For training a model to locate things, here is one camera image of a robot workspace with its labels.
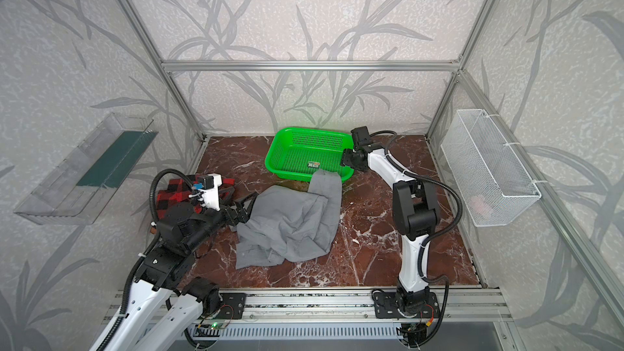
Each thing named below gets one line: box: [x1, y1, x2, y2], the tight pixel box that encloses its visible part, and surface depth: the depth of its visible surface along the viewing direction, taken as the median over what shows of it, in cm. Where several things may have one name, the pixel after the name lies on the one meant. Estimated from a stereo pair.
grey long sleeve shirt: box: [233, 169, 343, 269], surface depth 87 cm
